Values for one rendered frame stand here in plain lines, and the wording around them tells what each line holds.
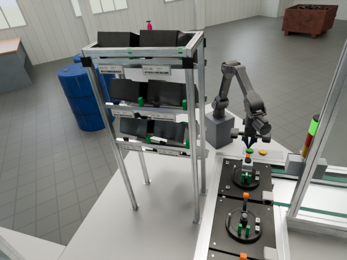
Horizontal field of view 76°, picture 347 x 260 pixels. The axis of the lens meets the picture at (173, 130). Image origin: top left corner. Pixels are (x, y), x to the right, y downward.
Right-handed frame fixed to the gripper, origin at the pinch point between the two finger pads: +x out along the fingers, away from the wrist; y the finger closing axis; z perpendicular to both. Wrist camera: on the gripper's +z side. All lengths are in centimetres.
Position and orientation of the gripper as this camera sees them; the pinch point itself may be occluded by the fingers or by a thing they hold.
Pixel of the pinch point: (248, 143)
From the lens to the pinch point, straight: 117.3
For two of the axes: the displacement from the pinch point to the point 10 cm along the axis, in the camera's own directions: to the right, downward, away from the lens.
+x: 0.9, 8.1, 5.8
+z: 3.3, -5.8, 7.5
